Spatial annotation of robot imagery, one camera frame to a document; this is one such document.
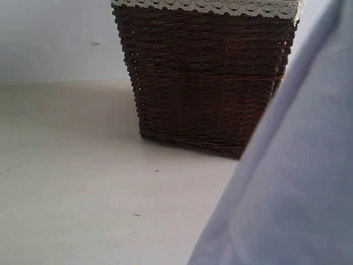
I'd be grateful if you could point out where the white t-shirt red lettering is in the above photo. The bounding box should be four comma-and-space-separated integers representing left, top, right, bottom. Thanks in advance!
189, 1, 352, 264

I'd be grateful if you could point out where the cream lace basket liner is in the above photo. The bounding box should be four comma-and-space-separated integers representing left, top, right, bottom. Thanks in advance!
111, 0, 305, 23

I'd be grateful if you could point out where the dark brown wicker basket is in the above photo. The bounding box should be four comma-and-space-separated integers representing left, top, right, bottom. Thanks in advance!
112, 4, 297, 159

